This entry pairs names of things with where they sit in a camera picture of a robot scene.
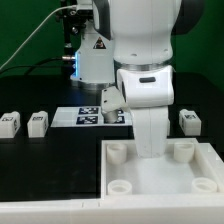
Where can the white L-shaped fence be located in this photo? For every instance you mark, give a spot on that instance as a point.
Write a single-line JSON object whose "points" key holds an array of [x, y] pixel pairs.
{"points": [[166, 209]]}

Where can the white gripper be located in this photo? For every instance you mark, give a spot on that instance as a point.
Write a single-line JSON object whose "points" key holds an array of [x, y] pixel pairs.
{"points": [[112, 99]]}

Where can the white square tabletop tray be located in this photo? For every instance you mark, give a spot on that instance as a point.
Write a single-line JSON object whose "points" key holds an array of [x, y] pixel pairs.
{"points": [[187, 166]]}

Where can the black camera stand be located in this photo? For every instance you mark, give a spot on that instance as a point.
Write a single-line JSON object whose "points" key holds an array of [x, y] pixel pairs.
{"points": [[73, 22]]}

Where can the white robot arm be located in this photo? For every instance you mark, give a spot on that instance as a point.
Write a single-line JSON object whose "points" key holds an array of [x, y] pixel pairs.
{"points": [[127, 50]]}

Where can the white marker sheet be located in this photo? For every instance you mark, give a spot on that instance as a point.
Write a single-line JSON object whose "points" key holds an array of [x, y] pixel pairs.
{"points": [[86, 116]]}

